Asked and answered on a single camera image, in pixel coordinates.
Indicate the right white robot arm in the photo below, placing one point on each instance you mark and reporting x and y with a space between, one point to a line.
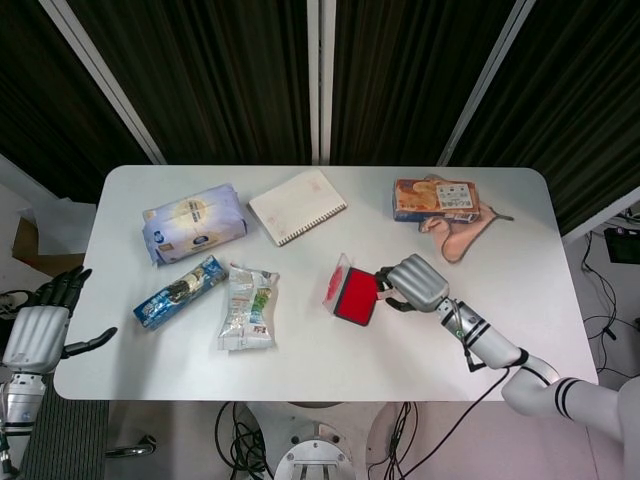
500 350

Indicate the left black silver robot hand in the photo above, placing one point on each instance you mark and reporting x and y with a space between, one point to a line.
35 335

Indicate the clear crinkled snack bag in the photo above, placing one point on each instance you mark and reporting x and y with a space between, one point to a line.
247 310

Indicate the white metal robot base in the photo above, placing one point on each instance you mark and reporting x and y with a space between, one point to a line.
310 450

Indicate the brown cardboard piece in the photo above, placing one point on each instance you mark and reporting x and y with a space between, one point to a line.
30 240

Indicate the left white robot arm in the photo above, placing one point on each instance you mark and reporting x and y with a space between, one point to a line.
20 405

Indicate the orange blue biscuit box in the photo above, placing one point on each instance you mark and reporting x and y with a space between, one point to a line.
430 200

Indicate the pink fuzzy cloth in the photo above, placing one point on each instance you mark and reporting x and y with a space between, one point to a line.
460 242

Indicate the black pleated curtain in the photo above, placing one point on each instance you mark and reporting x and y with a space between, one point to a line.
210 75
575 100
40 100
410 75

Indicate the red ink pad case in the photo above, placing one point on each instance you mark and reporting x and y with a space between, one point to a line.
355 297

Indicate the blue cookie package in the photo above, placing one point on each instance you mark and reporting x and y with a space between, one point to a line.
175 295

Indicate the black perforated panel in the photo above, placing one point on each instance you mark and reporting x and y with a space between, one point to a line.
65 440

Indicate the white spiral notebook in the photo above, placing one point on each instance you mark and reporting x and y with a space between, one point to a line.
297 207

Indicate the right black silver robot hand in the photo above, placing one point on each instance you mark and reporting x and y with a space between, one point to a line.
417 282

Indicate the black screen device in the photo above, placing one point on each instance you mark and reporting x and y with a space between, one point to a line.
622 245

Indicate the purple tissue pack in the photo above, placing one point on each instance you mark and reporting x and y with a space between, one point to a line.
192 222

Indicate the white frame post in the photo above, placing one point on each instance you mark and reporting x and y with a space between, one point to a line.
605 212
320 75
482 85
105 80

